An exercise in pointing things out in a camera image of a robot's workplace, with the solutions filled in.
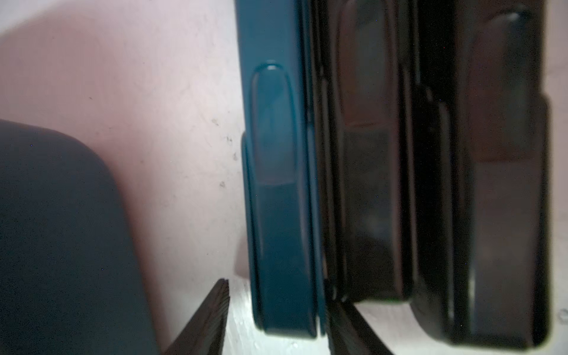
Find black pruning pliers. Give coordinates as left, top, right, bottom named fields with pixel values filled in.
left=411, top=1, right=549, bottom=349
left=313, top=1, right=413, bottom=302

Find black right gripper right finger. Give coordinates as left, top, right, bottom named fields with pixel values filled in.
left=326, top=292, right=393, bottom=355

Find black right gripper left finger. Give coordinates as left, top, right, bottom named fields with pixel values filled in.
left=164, top=278, right=230, bottom=355

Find teal plastic storage box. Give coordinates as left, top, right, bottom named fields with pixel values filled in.
left=1, top=121, right=159, bottom=354

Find teal pruning pliers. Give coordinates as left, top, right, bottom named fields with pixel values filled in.
left=235, top=1, right=325, bottom=339

